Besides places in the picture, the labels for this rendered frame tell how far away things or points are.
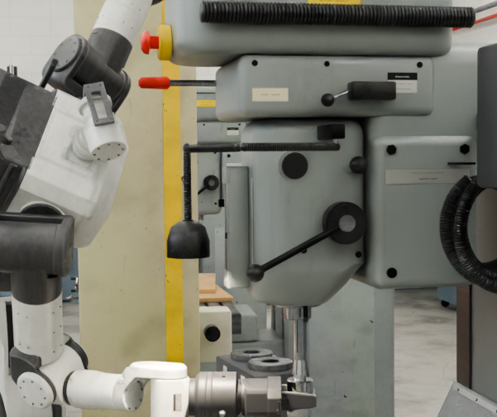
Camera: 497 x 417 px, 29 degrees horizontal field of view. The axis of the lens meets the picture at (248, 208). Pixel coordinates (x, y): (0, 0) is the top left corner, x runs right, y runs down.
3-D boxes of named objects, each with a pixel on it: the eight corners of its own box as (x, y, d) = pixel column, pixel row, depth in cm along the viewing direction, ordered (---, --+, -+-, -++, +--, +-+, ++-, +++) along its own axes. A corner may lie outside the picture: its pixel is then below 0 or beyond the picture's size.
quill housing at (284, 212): (260, 312, 157) (258, 117, 156) (236, 294, 177) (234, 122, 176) (370, 307, 161) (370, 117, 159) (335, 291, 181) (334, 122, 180)
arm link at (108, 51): (74, 21, 197) (48, 78, 193) (102, 17, 191) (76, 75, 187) (112, 53, 205) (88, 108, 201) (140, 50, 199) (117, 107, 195)
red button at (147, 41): (141, 53, 160) (141, 28, 159) (139, 55, 163) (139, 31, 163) (161, 53, 160) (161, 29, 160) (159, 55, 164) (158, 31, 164)
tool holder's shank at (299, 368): (306, 381, 168) (306, 318, 167) (289, 380, 169) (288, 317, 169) (311, 377, 171) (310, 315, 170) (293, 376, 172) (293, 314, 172)
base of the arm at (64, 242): (-21, 291, 168) (-25, 238, 161) (-7, 248, 178) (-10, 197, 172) (66, 296, 169) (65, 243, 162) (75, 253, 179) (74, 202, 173)
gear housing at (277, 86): (240, 116, 153) (239, 53, 153) (214, 122, 177) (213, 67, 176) (437, 116, 160) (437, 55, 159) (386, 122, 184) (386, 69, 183)
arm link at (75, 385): (114, 424, 173) (33, 414, 183) (144, 390, 181) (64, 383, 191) (97, 375, 169) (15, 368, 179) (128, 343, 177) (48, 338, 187)
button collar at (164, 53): (160, 58, 159) (160, 21, 159) (156, 62, 165) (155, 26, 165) (172, 59, 160) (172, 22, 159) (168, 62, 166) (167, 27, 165)
